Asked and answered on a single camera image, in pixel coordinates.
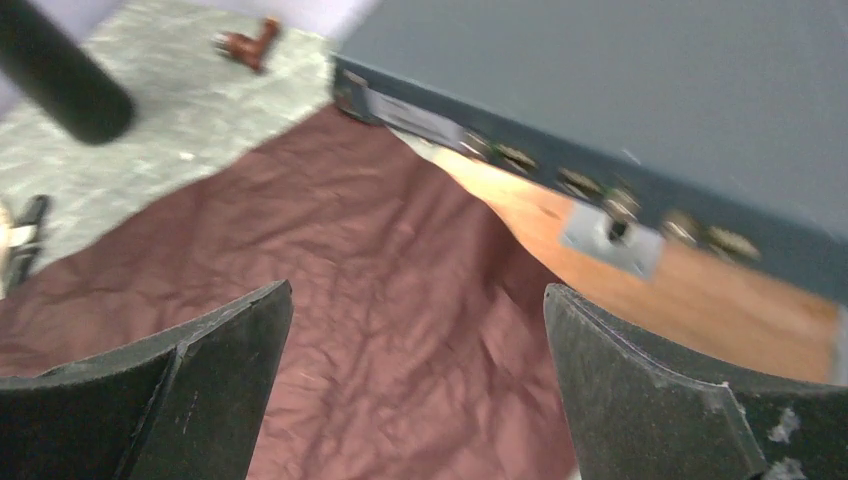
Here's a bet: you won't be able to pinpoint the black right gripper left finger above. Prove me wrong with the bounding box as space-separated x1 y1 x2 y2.
1 281 293 479

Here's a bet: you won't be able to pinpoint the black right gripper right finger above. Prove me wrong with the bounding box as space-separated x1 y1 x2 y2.
544 284 847 480

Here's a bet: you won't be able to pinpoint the dark red wrapping paper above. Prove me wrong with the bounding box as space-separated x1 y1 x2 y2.
1 107 575 479

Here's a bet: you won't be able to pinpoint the beige ribbon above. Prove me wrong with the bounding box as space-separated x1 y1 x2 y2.
1 201 40 299

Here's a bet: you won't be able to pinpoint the black cone vase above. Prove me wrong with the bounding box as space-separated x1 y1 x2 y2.
1 0 135 145

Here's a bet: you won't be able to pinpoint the wooden board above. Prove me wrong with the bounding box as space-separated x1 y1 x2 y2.
396 132 847 385

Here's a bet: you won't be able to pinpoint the black pruning shears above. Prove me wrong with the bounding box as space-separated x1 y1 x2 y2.
1 195 52 299

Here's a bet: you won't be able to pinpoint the brown small figurine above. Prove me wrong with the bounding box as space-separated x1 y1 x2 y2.
211 17 281 74

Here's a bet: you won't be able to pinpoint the metal switch stand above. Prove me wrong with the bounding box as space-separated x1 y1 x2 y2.
559 201 665 279

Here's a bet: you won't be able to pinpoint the dark green network switch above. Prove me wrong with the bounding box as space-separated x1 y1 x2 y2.
334 1 847 303

